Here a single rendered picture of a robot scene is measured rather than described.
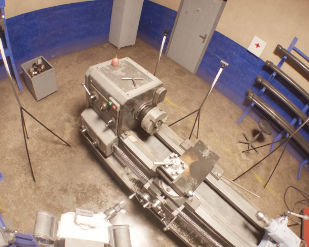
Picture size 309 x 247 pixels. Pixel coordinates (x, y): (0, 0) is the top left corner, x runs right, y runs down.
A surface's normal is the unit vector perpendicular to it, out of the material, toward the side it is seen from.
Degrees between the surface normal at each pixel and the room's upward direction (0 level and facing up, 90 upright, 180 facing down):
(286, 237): 0
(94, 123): 32
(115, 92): 45
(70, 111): 0
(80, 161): 0
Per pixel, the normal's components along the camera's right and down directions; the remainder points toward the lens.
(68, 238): 0.44, -0.78
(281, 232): 0.22, -0.63
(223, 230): -0.22, -0.25
